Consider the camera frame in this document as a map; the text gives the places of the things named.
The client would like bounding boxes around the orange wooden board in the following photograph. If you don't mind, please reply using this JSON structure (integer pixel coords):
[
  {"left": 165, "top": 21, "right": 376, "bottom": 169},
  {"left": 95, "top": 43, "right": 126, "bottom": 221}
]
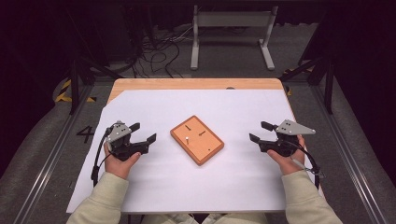
[{"left": 169, "top": 115, "right": 225, "bottom": 167}]

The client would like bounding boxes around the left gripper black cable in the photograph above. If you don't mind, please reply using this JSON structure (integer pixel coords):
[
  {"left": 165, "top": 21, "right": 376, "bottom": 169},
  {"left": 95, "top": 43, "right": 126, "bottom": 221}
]
[{"left": 90, "top": 126, "right": 114, "bottom": 188}]

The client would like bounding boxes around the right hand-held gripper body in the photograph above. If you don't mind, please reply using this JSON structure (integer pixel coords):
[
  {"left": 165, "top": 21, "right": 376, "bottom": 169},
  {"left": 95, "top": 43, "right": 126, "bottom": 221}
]
[{"left": 258, "top": 119, "right": 317, "bottom": 158}]

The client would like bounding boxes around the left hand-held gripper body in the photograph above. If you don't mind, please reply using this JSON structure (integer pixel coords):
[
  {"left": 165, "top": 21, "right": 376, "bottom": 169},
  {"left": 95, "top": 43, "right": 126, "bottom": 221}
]
[{"left": 106, "top": 120, "right": 150, "bottom": 161}]

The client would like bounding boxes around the person's left hand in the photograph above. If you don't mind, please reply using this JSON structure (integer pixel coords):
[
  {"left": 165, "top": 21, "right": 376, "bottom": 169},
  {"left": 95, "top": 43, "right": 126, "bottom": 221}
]
[{"left": 103, "top": 142, "right": 142, "bottom": 181}]

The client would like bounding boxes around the white metal stand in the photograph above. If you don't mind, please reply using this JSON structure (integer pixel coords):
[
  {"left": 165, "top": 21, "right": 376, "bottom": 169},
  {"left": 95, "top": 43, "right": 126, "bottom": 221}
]
[{"left": 190, "top": 5, "right": 279, "bottom": 72}]

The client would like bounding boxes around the metal floor rail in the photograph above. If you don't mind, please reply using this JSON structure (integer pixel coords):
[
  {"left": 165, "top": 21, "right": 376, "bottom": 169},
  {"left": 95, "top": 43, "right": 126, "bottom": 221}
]
[
  {"left": 311, "top": 83, "right": 390, "bottom": 224},
  {"left": 11, "top": 85, "right": 94, "bottom": 224}
]

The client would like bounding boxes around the wooden table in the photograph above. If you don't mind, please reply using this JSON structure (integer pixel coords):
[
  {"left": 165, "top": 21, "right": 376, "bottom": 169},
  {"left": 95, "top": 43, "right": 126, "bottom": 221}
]
[{"left": 106, "top": 77, "right": 297, "bottom": 119}]

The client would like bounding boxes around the person's right leg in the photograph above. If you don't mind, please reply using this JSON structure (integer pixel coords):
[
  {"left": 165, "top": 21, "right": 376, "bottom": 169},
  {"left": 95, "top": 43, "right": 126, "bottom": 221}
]
[{"left": 201, "top": 212, "right": 269, "bottom": 224}]

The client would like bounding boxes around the tangle of black floor cables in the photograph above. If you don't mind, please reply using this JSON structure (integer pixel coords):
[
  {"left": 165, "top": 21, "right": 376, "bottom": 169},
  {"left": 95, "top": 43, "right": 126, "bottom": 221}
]
[{"left": 132, "top": 22, "right": 195, "bottom": 79}]

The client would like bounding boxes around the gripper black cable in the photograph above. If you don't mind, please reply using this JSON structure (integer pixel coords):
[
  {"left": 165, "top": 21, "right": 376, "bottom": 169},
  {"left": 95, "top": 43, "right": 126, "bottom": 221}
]
[
  {"left": 90, "top": 126, "right": 114, "bottom": 188},
  {"left": 285, "top": 139, "right": 322, "bottom": 189}
]

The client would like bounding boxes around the person's leg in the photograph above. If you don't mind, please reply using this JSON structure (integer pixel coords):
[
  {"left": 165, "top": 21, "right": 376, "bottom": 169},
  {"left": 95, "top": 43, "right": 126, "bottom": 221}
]
[
  {"left": 148, "top": 213, "right": 199, "bottom": 224},
  {"left": 201, "top": 212, "right": 269, "bottom": 224}
]

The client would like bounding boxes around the black metal stand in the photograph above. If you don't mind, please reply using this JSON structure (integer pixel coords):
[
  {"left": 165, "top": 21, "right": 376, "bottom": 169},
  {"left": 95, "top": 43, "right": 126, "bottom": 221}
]
[
  {"left": 278, "top": 55, "right": 336, "bottom": 115},
  {"left": 65, "top": 57, "right": 123, "bottom": 115}
]

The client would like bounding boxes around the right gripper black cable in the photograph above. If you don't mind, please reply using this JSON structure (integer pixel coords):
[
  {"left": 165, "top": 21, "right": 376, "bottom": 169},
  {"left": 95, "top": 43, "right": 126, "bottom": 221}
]
[{"left": 285, "top": 139, "right": 322, "bottom": 189}]

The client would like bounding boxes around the yellow black hazard tape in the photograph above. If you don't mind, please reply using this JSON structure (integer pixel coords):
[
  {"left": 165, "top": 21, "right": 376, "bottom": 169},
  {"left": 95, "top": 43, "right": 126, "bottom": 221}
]
[{"left": 54, "top": 78, "right": 96, "bottom": 104}]

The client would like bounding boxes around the person's right hand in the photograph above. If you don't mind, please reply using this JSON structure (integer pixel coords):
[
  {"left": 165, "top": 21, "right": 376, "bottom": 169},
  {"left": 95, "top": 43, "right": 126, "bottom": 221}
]
[{"left": 266, "top": 133, "right": 308, "bottom": 176}]

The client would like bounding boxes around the person's left leg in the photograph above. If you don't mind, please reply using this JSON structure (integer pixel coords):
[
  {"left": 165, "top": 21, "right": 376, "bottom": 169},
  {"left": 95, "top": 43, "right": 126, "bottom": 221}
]
[{"left": 148, "top": 213, "right": 199, "bottom": 224}]

